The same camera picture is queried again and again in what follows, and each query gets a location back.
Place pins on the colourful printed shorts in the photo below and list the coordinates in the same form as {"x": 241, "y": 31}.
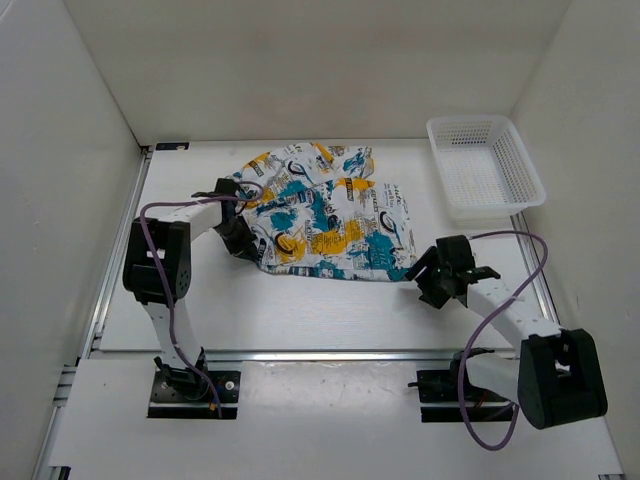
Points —
{"x": 322, "y": 215}

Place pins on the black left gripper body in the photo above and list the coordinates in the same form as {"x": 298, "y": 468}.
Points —
{"x": 233, "y": 233}

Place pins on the black corner label plate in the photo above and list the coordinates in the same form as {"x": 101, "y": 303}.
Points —
{"x": 172, "y": 146}

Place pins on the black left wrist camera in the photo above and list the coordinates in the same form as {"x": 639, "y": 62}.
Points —
{"x": 224, "y": 188}

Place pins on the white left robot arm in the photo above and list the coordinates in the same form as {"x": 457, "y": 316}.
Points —
{"x": 158, "y": 272}

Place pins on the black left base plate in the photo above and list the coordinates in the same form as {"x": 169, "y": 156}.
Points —
{"x": 182, "y": 394}

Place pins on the aluminium frame rail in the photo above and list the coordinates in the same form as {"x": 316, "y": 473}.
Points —
{"x": 326, "y": 370}

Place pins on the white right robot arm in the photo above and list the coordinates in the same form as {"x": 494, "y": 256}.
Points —
{"x": 550, "y": 374}

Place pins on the white perforated plastic basket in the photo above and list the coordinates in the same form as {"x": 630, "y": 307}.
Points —
{"x": 485, "y": 169}

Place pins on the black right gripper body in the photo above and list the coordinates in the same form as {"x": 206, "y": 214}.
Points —
{"x": 432, "y": 283}

